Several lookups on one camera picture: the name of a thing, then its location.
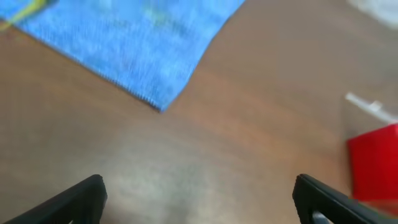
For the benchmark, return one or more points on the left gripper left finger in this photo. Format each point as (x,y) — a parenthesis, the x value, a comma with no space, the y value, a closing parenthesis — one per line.
(77,205)

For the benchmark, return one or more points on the white and blue stand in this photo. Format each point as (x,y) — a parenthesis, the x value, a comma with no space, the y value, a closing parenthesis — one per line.
(382,11)

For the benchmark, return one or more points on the blue cloth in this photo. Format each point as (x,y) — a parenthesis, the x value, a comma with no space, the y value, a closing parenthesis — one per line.
(133,46)

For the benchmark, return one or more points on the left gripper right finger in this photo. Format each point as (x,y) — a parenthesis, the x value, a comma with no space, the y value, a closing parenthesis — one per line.
(311,199)

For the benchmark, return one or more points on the red and yellow tip box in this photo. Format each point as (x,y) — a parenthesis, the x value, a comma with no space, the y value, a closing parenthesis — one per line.
(376,165)

